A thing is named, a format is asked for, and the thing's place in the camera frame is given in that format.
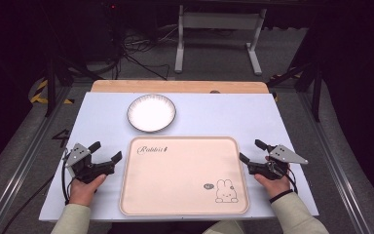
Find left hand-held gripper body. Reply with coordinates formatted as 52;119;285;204
64;142;117;184

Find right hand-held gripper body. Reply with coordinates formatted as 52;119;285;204
247;143;310;181

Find person's left hand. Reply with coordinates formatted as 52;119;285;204
68;174;108;208

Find person's right hand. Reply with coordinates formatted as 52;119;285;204
253;155;292;200

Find black wristband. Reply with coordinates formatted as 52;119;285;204
269;189;295;205

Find white table cover board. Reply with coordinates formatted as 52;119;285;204
38;92;319;223

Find white plate with dark rim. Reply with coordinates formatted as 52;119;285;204
126;94;177;134

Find pink tray with rabbit print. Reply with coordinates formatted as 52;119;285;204
119;136;250;216

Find black tripod stand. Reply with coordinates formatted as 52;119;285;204
43;53;105;118
266;60;323;124

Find yellow black floor tape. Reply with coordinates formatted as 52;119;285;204
28;78;76;105

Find wooden table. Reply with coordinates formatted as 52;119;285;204
90;79;271;95

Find white metal stand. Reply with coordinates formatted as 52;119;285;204
173;4;268;77

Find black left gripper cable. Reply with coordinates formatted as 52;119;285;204
0;148;72;234

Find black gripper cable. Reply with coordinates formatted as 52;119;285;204
284;165;299;195
0;148;72;234

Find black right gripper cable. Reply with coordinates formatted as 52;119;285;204
284;165;299;195

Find aluminium floor rail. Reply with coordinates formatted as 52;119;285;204
0;85;73;234
296;91;373;234

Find black floor cables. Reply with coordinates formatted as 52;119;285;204
115;27;180;81

